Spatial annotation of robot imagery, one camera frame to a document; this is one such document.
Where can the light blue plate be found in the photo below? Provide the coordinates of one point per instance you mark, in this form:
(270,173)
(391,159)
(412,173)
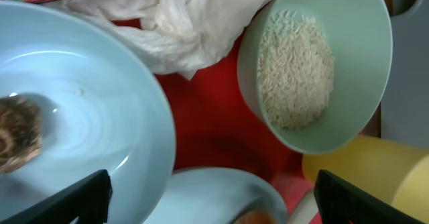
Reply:
(216,195)

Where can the white paper napkin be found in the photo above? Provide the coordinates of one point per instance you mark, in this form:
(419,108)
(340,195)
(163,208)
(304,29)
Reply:
(170,35)

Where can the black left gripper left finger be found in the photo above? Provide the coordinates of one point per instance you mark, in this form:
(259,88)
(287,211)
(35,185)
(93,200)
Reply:
(86,201)

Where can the mint green bowl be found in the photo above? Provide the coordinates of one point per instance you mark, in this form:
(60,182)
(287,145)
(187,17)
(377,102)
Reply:
(359,35)

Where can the orange carrot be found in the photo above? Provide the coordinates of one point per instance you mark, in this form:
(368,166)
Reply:
(255,217)

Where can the red plastic tray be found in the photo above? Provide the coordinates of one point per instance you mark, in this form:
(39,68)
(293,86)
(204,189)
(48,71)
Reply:
(214,127)

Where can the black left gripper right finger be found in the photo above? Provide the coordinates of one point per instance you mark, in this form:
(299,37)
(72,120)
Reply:
(340,202)

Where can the grey dishwasher rack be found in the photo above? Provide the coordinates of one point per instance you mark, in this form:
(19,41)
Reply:
(404,106)

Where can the light blue small bowl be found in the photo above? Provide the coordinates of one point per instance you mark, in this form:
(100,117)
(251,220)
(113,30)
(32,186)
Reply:
(101,108)

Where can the white plastic spoon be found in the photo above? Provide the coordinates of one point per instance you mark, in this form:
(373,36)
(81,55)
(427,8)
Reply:
(305,211)

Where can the white rice pile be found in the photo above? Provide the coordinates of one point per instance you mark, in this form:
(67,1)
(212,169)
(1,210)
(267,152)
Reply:
(295,70)

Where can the brown food scrap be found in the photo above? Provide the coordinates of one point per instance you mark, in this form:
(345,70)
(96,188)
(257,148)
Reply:
(21,132)

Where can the yellow plastic cup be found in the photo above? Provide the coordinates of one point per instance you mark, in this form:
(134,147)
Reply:
(392,172)

